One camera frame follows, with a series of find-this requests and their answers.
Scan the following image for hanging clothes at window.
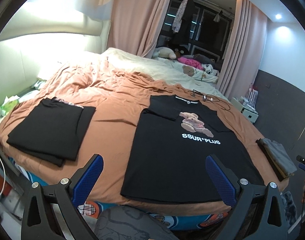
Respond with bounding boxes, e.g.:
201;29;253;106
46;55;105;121
171;0;195;44

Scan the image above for grey patterned trouser leg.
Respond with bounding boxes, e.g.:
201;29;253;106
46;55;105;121
94;206;177;240

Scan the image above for orange-brown bed blanket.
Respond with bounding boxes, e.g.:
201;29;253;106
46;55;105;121
0;62;289;216

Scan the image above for cream plush toy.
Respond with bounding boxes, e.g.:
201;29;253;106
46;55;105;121
152;47;177;60

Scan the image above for cream padded headboard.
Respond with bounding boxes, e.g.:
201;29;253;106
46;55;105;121
0;2;111;105

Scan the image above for black cable on bed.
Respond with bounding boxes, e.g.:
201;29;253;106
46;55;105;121
187;88;232;112

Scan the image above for green tissue pack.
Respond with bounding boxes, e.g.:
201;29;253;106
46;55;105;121
0;95;20;116

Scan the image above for pink garment on bed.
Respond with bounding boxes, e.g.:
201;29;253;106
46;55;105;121
177;57;204;70

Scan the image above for pink curtain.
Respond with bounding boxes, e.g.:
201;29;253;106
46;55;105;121
216;0;268;99
107;0;170;58

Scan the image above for white bedside table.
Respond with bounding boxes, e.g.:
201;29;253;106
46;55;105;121
231;98;259;124

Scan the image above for cream bed sheet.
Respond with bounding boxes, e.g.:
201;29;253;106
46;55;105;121
37;48;227;100

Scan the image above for folded black garment stack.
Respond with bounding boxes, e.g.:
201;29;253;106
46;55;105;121
7;97;96;167

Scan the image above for folded grey clothes pile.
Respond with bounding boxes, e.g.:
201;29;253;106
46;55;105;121
256;138;297;181

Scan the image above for right pink curtain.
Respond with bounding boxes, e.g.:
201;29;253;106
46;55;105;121
216;0;268;99

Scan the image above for black teddy bear t-shirt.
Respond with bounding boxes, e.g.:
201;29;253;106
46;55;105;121
120;95;264;204

